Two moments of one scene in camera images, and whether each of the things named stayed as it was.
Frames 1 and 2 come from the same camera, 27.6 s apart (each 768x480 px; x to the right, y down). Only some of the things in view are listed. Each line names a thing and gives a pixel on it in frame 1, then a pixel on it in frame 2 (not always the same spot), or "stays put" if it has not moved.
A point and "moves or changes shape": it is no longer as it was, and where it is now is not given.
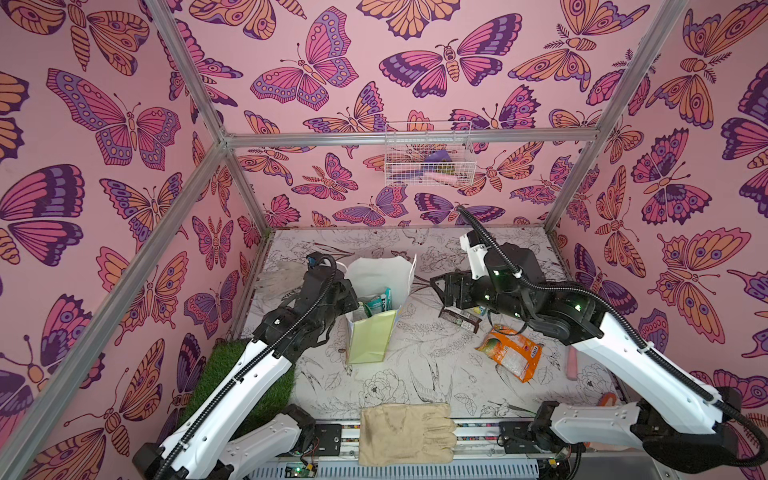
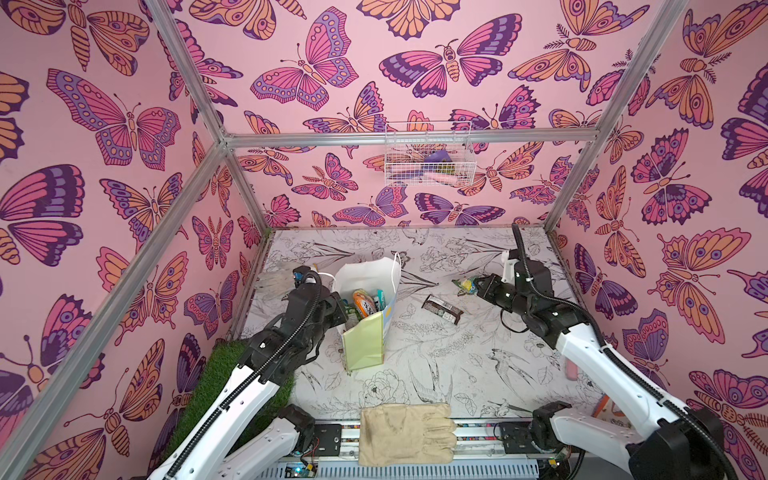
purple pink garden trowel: [572, 363] stays put
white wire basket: [430, 154] stays put
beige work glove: [397, 434] stays put
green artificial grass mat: [220, 363] stays put
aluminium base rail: [485, 450] stays put
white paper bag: [370, 338] moves or changes shape
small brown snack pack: [464, 319] → [441, 308]
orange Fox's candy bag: [519, 355] → [364, 302]
